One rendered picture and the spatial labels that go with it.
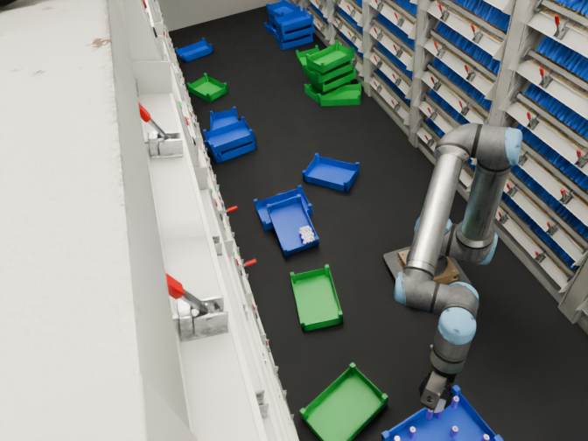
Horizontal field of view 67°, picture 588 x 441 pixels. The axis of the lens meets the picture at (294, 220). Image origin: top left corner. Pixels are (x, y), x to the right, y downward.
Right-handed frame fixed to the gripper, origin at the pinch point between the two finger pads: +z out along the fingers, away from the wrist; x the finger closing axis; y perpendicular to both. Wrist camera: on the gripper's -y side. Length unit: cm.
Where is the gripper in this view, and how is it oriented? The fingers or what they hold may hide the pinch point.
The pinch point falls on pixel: (430, 409)
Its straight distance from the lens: 153.2
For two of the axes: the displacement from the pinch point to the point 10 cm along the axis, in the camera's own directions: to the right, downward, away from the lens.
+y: 5.4, -4.7, 7.0
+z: -0.1, 8.3, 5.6
